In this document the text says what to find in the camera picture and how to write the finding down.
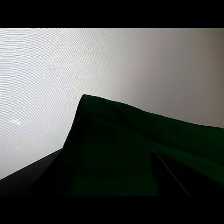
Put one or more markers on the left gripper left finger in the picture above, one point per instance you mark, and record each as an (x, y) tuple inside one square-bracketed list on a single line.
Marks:
[(30, 180)]

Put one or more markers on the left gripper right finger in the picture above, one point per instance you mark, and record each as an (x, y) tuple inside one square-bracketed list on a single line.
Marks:
[(196, 186)]

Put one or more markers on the dark green garment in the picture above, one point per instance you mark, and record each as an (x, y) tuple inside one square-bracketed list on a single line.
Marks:
[(120, 140)]

